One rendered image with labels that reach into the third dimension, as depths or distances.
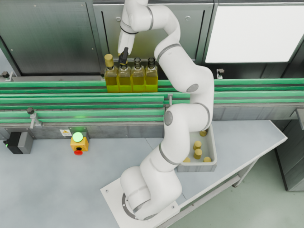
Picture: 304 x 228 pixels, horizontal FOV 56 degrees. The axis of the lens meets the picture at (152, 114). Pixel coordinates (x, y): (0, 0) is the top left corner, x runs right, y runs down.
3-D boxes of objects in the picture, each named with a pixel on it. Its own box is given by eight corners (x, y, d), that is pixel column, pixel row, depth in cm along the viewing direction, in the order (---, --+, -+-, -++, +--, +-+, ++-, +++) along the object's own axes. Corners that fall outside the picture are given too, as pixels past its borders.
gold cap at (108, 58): (107, 68, 118) (106, 61, 114) (103, 63, 119) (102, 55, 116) (115, 64, 119) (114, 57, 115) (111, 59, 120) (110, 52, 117)
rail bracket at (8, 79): (22, 82, 145) (11, 64, 134) (19, 92, 141) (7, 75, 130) (14, 82, 145) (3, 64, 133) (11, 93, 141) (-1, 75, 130)
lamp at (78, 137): (83, 134, 134) (82, 130, 132) (82, 142, 132) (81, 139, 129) (74, 134, 134) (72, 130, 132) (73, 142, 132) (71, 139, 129)
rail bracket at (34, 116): (45, 123, 131) (35, 106, 120) (41, 137, 127) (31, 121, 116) (36, 123, 131) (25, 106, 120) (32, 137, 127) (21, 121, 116)
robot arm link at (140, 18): (164, 16, 89) (137, 19, 84) (155, 40, 97) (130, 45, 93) (143, -15, 94) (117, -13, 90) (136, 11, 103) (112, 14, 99)
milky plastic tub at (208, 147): (208, 129, 143) (211, 120, 136) (214, 171, 131) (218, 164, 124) (174, 130, 143) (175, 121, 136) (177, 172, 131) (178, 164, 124)
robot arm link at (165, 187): (173, 140, 90) (200, 185, 83) (134, 177, 103) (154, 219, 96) (153, 142, 83) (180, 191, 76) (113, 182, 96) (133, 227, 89)
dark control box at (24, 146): (34, 140, 141) (27, 131, 134) (30, 154, 136) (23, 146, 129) (17, 140, 141) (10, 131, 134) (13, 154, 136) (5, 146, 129)
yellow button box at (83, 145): (89, 139, 141) (86, 131, 135) (87, 152, 137) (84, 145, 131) (75, 139, 141) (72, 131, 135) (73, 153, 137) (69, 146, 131)
